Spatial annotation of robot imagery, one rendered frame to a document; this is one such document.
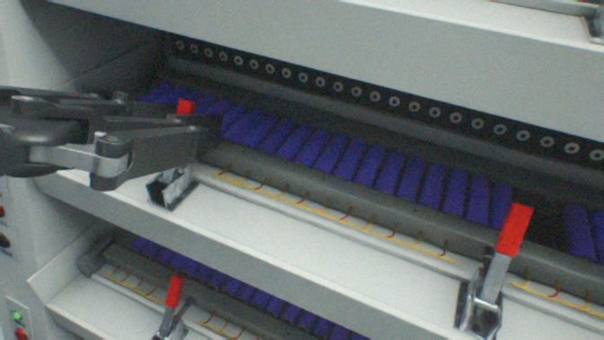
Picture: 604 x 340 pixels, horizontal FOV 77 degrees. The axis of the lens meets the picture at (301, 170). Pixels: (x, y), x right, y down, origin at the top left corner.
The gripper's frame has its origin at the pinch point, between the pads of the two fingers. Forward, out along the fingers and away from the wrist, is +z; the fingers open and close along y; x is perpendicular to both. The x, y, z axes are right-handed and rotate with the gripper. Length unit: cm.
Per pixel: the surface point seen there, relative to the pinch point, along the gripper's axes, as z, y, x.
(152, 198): -0.7, -0.7, -6.7
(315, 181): 4.4, 11.8, -1.6
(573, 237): 8.5, 33.2, 0.0
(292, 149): 8.0, 7.8, -0.2
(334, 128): 12.3, 10.3, 2.7
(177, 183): -0.1, 1.2, -4.8
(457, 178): 10.7, 23.4, 1.6
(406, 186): 7.8, 19.3, -0.1
